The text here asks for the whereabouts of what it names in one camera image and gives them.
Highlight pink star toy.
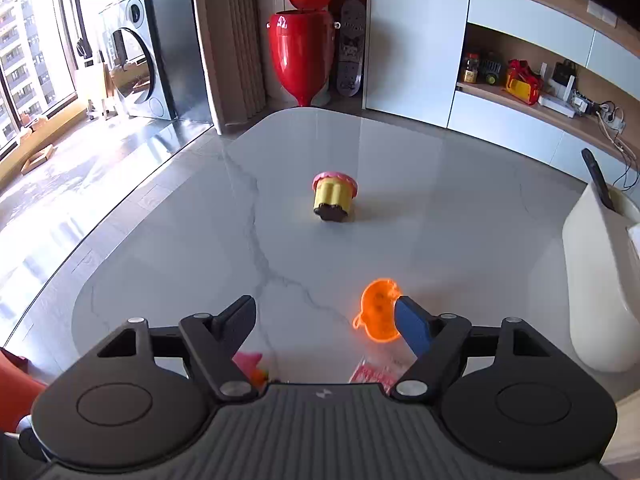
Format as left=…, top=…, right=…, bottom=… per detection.
left=232, top=350, right=271, bottom=389

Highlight wooden floor tray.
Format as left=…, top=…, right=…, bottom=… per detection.
left=20, top=145, right=57, bottom=176

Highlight white wooden wall cabinet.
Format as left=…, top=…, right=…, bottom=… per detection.
left=362, top=0, right=640, bottom=191

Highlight black remote control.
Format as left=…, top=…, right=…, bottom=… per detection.
left=581, top=148, right=616, bottom=210

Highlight grey printed skateboard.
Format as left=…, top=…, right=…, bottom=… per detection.
left=334, top=0, right=366, bottom=97

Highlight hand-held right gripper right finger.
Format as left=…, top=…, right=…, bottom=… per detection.
left=390, top=296, right=543, bottom=401

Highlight small yellow-filled jar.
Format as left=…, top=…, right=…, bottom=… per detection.
left=460, top=52, right=482, bottom=84

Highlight white router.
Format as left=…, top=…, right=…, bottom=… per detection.
left=537, top=62, right=577, bottom=119

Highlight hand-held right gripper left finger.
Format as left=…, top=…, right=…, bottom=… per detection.
left=97, top=295, right=258, bottom=403

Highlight orange seat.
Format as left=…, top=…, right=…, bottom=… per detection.
left=0, top=347, right=48, bottom=436

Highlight white small stand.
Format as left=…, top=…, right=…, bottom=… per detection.
left=75, top=57, right=121, bottom=121

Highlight clear biscuit stick packet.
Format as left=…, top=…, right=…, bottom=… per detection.
left=347, top=357, right=416, bottom=393

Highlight grey tall cabinet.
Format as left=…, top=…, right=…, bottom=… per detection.
left=146, top=0, right=216, bottom=124

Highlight red pedal trash bin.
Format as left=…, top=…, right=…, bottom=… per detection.
left=267, top=0, right=341, bottom=107

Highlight silver washing machine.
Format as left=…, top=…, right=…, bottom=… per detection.
left=97, top=0, right=178, bottom=121

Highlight tangled charger cables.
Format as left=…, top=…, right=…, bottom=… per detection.
left=595, top=102, right=640, bottom=189

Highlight white power strip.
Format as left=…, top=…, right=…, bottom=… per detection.
left=572, top=90, right=628, bottom=131

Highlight black paper bag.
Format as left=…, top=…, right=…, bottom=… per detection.
left=551, top=60, right=578, bottom=103

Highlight red yellow toy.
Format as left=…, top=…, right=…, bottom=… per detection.
left=505, top=59, right=542, bottom=106

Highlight large window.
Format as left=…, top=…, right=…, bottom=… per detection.
left=0, top=0, right=81, bottom=153

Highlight orange translucent toy mould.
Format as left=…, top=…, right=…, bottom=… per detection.
left=351, top=279, right=403, bottom=343

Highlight cream storage box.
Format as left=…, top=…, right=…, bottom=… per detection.
left=561, top=180, right=640, bottom=373

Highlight green toy truck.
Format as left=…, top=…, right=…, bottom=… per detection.
left=481, top=55, right=505, bottom=86

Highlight yellow pink cupcake toy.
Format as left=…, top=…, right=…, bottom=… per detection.
left=312, top=171, right=359, bottom=223

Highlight beige pleated curtain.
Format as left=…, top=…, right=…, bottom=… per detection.
left=192, top=0, right=267, bottom=134

